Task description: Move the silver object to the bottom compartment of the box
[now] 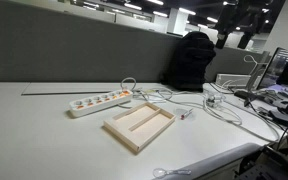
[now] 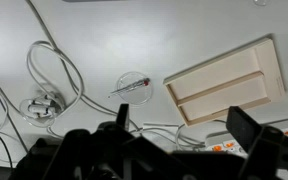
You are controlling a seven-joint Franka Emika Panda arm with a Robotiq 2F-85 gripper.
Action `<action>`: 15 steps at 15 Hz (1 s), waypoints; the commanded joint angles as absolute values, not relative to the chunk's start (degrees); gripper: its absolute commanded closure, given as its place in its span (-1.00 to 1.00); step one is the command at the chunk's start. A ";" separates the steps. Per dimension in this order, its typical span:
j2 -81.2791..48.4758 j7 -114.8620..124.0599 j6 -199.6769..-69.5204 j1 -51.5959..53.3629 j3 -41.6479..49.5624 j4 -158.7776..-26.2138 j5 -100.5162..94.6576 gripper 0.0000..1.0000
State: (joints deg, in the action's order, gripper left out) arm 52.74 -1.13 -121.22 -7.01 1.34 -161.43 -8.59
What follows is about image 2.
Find clear round dish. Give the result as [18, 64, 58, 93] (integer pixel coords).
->
[116, 71, 154, 107]

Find thin black cable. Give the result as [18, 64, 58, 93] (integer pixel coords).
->
[0, 127, 16, 171]

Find shallow wooden compartment box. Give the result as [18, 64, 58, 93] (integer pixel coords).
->
[162, 37, 287, 128]

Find short white cable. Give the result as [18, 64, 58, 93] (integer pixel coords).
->
[130, 121, 207, 150]

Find silver pen-shaped tool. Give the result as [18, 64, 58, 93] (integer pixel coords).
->
[107, 78, 151, 99]

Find white power strip, orange switches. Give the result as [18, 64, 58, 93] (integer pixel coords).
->
[204, 114, 288, 159]

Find long white cable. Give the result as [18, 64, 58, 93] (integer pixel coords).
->
[25, 0, 142, 132]

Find small clear plastic cap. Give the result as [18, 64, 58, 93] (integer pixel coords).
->
[253, 0, 268, 7]

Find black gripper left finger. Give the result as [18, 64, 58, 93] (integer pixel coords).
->
[115, 103, 131, 131]

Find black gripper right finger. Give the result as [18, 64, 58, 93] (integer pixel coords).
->
[225, 106, 264, 154]

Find white looped cable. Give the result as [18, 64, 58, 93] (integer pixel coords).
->
[25, 40, 85, 135]

